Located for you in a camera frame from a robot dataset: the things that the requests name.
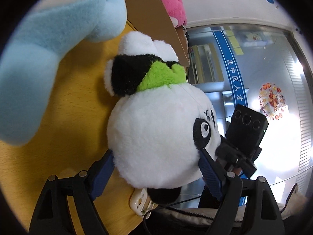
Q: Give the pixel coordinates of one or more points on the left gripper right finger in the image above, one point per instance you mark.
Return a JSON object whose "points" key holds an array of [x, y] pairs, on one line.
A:
{"points": [[261, 215]]}

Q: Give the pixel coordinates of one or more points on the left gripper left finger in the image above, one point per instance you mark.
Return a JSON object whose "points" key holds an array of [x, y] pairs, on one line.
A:
{"points": [[51, 214]]}

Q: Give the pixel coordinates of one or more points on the panda plush toy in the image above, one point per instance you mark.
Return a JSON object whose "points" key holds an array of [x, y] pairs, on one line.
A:
{"points": [[160, 122]]}

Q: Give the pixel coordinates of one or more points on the light blue plush toy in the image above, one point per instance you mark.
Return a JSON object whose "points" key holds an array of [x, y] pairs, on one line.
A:
{"points": [[30, 60]]}

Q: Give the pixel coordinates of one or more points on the pink plush toy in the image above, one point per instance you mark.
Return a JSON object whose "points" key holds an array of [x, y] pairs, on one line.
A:
{"points": [[176, 12]]}

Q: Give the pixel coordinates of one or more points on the cardboard box tray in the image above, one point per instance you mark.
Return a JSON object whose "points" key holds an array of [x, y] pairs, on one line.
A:
{"points": [[150, 17]]}

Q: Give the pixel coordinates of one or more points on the black camera box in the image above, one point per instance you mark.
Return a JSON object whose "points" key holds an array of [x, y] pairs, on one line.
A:
{"points": [[246, 130]]}

